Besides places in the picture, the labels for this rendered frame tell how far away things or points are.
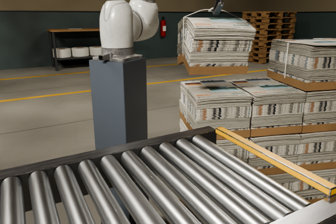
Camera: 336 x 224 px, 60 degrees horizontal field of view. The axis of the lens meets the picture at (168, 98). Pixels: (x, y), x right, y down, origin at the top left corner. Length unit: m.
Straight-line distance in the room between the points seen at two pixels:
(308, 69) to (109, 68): 0.98
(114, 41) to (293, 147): 1.08
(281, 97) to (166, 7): 7.31
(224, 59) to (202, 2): 7.95
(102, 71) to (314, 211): 1.04
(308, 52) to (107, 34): 0.98
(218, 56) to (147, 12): 0.43
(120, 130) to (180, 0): 7.66
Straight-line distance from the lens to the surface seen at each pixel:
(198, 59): 1.35
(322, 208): 0.76
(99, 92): 1.45
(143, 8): 1.52
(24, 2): 7.66
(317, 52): 1.62
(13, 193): 0.81
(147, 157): 0.91
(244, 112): 1.49
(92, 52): 7.33
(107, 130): 1.48
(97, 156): 0.91
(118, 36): 1.37
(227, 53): 1.38
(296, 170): 0.84
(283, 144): 1.67
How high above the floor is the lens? 1.20
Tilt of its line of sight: 16 degrees down
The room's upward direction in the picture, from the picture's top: straight up
